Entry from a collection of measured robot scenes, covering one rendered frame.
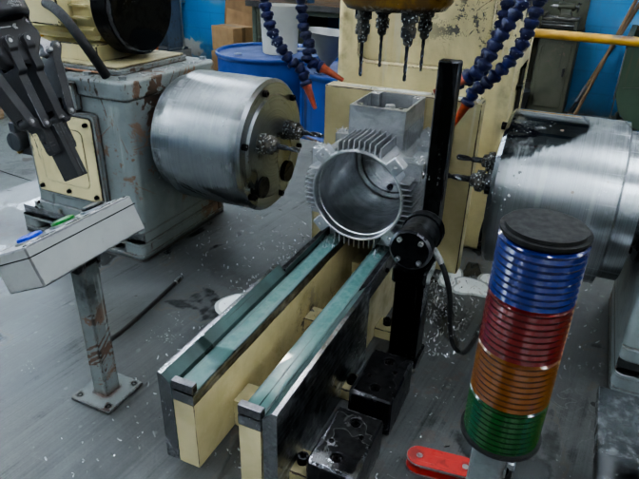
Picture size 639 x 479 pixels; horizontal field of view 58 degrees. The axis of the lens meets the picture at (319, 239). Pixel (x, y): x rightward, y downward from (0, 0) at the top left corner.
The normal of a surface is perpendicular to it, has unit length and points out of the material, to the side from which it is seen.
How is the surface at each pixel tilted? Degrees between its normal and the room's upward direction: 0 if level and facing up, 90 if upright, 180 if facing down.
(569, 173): 54
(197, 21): 90
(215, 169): 96
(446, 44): 90
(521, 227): 0
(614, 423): 0
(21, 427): 0
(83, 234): 66
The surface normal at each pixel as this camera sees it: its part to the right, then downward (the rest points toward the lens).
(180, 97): -0.27, -0.37
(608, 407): 0.02, -0.89
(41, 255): 0.84, -0.17
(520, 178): -0.36, -0.06
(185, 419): -0.42, 0.40
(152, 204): 0.91, 0.21
